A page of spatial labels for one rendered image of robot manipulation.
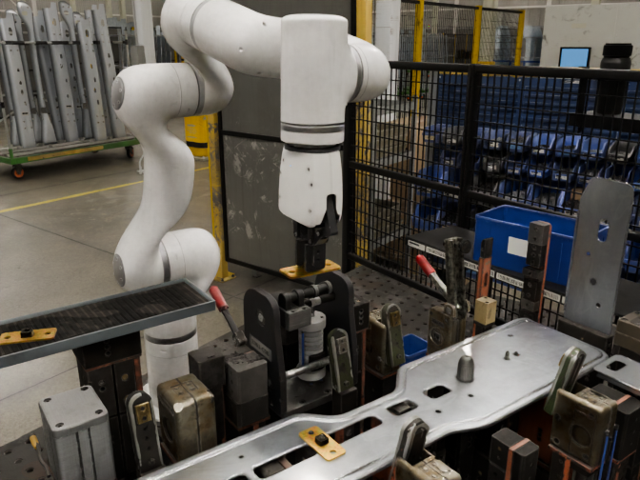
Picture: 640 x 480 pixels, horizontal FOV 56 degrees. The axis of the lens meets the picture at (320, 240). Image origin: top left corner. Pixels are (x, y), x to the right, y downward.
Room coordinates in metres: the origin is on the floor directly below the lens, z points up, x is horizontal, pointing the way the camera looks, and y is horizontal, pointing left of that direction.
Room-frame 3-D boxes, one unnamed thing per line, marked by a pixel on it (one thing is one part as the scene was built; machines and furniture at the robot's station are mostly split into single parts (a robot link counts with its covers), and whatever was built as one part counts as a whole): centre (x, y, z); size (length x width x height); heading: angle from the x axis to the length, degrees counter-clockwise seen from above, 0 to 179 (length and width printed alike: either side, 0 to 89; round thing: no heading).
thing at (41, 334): (0.87, 0.47, 1.17); 0.08 x 0.04 x 0.01; 104
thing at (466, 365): (1.01, -0.28, 1.02); 0.03 x 0.03 x 0.07
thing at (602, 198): (1.23, -0.60, 1.17); 0.12 x 0.01 x 0.34; 36
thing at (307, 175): (0.80, 0.01, 1.44); 0.10 x 0.07 x 0.11; 32
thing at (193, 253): (1.27, 0.32, 1.09); 0.19 x 0.12 x 0.24; 127
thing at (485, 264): (1.27, -0.37, 0.95); 0.03 x 0.01 x 0.50; 126
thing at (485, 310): (1.23, -0.37, 0.88); 0.04 x 0.04 x 0.36; 36
